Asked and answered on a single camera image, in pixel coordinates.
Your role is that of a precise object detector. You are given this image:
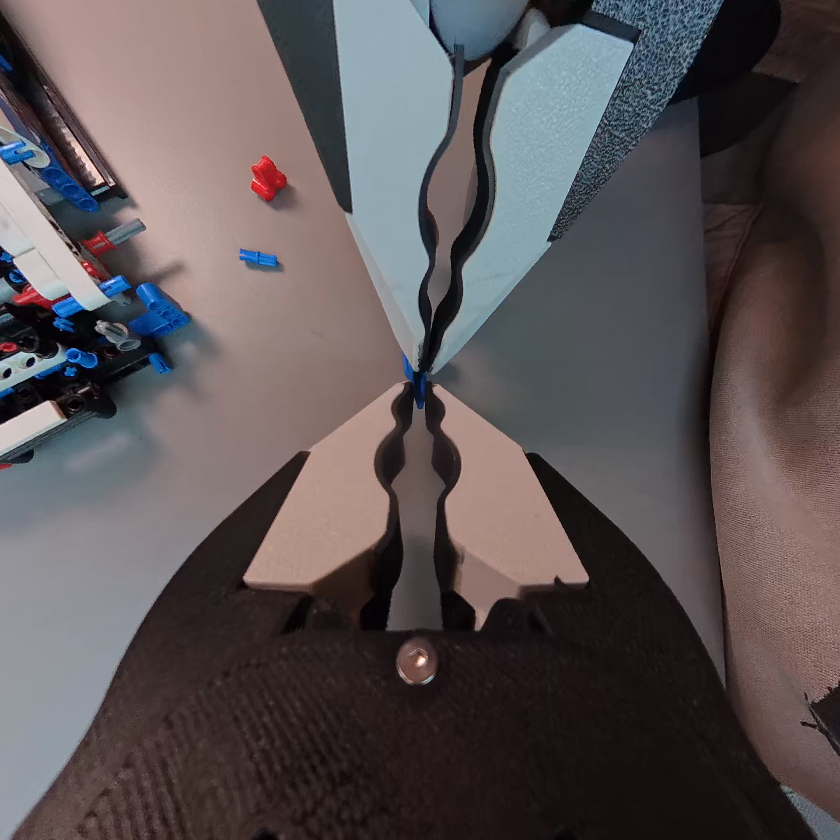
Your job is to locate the person's beige hoodie torso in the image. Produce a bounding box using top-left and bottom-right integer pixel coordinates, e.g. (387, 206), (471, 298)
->
(705, 197), (840, 840)

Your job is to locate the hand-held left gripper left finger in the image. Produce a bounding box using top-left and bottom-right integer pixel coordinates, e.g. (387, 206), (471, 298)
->
(241, 381), (416, 629)

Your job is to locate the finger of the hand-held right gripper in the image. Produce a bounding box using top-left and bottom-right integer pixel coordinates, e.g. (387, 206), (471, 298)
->
(425, 25), (643, 375)
(331, 0), (467, 371)

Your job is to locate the red toy brick connector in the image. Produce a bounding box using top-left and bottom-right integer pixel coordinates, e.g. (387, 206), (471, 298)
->
(251, 155), (288, 202)

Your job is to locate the person's right forearm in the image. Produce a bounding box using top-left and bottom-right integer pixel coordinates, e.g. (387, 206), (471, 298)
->
(699, 0), (840, 211)

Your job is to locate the grey desk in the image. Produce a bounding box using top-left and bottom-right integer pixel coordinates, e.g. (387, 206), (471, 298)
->
(0, 0), (729, 840)

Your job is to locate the blue toy brick assembly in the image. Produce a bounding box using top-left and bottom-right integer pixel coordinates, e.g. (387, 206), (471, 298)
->
(402, 354), (429, 412)

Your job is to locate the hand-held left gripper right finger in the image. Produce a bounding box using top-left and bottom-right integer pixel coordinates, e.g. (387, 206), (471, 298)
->
(423, 382), (590, 630)

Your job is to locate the toy brick car model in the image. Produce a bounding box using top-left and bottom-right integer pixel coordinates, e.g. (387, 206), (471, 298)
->
(0, 13), (193, 471)

